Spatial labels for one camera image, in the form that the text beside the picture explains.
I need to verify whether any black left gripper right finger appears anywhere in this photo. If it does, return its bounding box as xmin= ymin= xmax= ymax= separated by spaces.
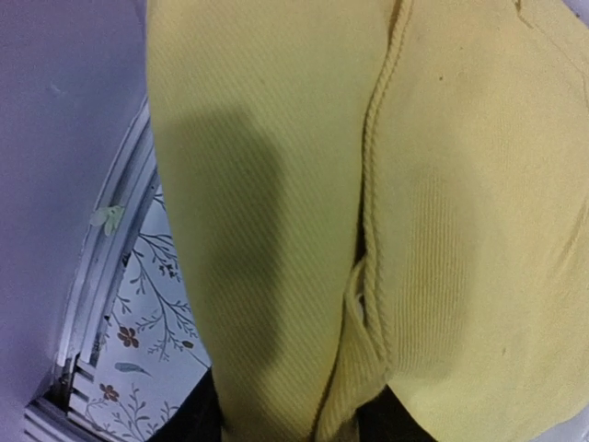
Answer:
xmin=356 ymin=386 xmax=435 ymax=442

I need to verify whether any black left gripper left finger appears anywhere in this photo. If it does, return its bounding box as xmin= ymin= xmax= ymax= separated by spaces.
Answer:
xmin=147 ymin=368 xmax=223 ymax=442

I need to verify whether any plain yellow garment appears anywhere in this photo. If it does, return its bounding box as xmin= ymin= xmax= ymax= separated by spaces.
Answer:
xmin=146 ymin=1 xmax=588 ymax=441

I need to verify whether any floral white tablecloth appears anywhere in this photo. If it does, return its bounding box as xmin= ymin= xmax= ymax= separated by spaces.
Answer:
xmin=70 ymin=187 xmax=210 ymax=441

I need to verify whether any aluminium front rail frame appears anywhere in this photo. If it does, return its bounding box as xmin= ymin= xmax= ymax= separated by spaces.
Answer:
xmin=20 ymin=101 xmax=159 ymax=441

